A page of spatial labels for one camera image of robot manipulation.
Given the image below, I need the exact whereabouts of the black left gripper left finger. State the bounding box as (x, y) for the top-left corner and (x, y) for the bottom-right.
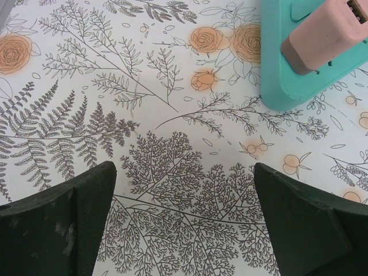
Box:
(0, 160), (117, 276)

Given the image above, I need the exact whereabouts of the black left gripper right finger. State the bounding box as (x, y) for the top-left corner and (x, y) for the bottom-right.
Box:
(254, 162), (368, 276)

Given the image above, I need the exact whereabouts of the teal triangular power strip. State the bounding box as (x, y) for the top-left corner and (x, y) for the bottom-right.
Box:
(260, 0), (368, 110)

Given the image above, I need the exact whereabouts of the dusty pink cube plug adapter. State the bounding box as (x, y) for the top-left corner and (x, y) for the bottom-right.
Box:
(281, 0), (368, 76)

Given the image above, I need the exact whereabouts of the floral patterned table cover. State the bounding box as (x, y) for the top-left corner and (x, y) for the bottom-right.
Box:
(0, 0), (368, 276)

